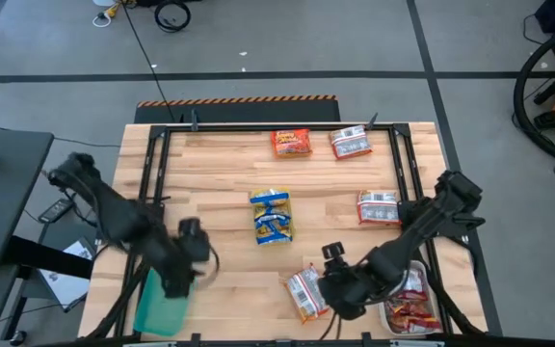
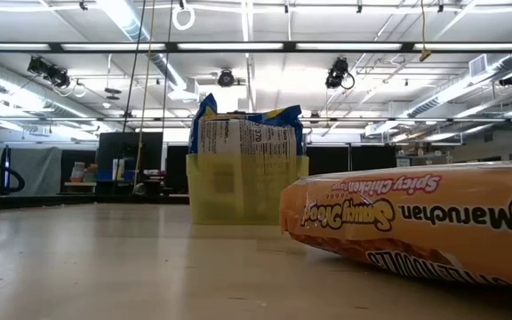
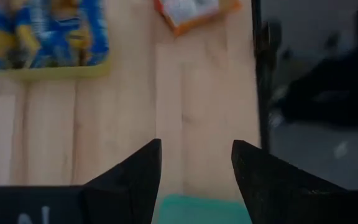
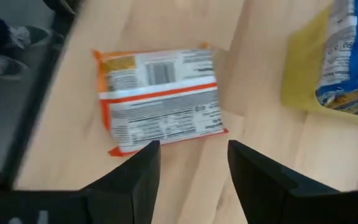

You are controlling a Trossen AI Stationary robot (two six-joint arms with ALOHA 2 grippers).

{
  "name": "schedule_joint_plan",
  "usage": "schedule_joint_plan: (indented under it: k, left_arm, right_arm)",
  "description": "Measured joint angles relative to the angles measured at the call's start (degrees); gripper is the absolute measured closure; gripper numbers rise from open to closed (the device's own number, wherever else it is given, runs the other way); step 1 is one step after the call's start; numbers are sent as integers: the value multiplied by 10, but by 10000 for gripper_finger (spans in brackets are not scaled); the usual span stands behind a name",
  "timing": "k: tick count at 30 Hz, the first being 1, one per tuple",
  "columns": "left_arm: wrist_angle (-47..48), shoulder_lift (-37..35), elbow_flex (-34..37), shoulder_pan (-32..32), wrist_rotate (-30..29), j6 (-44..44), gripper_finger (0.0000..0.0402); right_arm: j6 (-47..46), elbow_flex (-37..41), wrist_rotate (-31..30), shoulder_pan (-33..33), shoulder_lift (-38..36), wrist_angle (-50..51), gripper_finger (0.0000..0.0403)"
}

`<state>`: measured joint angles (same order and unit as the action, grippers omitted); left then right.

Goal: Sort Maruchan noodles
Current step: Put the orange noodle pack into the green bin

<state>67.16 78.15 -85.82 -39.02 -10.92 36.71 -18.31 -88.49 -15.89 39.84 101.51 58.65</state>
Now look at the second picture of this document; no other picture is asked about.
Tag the black overhead light beam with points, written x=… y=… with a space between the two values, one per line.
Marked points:
x=171 y=46

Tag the black partition panel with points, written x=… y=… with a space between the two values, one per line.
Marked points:
x=122 y=151

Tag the stacked plastic containers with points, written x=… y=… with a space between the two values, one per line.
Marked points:
x=77 y=173

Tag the black stand blue light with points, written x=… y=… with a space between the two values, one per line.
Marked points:
x=6 y=173

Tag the black table frame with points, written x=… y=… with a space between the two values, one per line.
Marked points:
x=105 y=200

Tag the black ceiling dome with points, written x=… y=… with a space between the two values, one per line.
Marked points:
x=509 y=80

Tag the orange Saucy Noodles pack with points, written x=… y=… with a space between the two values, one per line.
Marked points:
x=416 y=231

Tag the black ceiling spotlight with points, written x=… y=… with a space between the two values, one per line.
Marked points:
x=338 y=71
x=226 y=78
x=49 y=71

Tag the yellow translucent plastic bin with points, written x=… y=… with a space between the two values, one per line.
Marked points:
x=247 y=200

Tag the grey tarp cover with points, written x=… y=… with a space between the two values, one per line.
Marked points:
x=38 y=171

